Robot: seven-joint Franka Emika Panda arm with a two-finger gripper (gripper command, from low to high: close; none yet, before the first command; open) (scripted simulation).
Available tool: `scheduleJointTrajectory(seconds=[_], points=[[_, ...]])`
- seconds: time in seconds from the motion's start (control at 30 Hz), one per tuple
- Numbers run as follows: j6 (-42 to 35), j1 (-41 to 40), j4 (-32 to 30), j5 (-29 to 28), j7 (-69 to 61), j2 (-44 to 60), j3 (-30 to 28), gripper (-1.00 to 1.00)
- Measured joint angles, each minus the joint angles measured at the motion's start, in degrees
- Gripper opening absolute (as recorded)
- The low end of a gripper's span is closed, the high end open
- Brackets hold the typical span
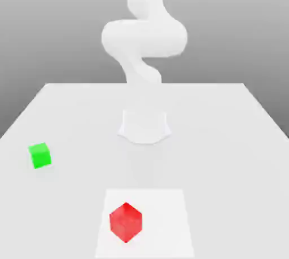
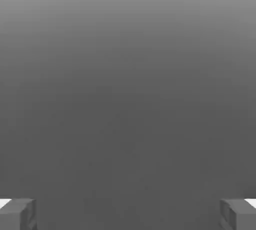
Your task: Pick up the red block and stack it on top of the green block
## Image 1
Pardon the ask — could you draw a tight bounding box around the small red cube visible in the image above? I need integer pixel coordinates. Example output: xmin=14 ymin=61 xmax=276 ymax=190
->
xmin=109 ymin=201 xmax=143 ymax=244

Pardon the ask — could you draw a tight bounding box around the small green cube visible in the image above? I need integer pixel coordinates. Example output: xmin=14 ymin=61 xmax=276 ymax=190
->
xmin=28 ymin=142 xmax=52 ymax=170

